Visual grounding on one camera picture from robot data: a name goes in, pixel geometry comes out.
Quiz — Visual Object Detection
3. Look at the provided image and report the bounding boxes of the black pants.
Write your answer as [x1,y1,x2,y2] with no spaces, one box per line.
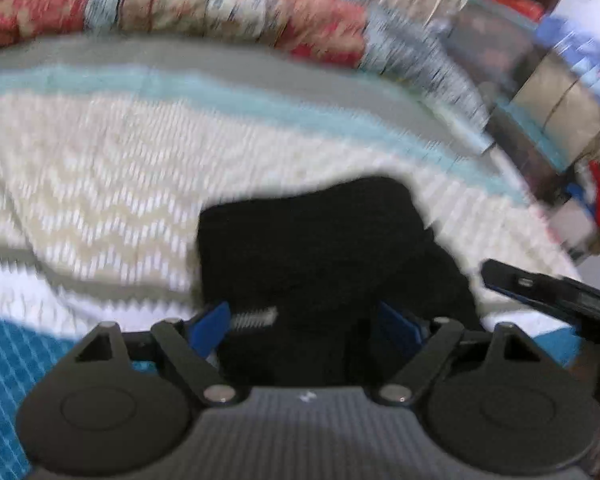
[195,175,487,390]

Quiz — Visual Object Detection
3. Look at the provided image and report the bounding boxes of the cream zigzag striped blanket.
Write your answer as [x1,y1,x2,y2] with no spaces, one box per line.
[0,35,583,343]

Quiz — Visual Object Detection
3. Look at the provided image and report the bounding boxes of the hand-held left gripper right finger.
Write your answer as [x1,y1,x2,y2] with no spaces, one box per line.
[377,301,545,407]

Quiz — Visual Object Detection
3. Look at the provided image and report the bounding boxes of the teal patterned bedsheet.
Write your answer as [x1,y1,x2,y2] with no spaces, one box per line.
[0,311,587,477]

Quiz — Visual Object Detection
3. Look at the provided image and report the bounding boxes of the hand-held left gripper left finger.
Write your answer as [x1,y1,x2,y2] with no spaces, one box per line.
[74,302,242,407]

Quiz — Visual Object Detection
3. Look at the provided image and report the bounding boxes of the cluttered bedside shelf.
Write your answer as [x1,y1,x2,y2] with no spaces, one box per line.
[447,0,600,263]

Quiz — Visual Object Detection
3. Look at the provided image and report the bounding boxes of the red patterned quilt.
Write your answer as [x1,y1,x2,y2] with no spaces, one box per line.
[0,0,492,138]

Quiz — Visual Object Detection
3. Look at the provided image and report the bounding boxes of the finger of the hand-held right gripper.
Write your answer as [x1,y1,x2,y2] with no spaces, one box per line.
[481,258,578,322]

